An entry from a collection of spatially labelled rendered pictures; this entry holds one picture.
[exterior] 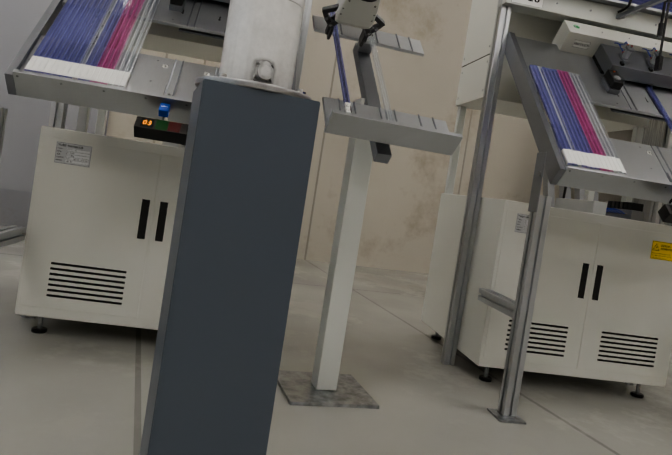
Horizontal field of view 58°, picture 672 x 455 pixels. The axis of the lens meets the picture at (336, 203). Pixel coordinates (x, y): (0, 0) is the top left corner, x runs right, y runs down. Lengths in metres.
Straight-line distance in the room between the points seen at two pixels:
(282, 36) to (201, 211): 0.30
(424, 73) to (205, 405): 4.19
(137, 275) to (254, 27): 1.13
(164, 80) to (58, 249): 0.62
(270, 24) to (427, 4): 4.11
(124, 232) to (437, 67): 3.52
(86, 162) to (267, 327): 1.11
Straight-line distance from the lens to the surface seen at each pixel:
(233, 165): 0.92
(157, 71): 1.72
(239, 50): 0.98
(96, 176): 1.94
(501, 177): 5.26
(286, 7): 1.00
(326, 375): 1.76
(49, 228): 1.98
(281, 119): 0.94
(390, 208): 4.81
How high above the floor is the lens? 0.57
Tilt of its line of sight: 1 degrees down
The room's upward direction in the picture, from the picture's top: 9 degrees clockwise
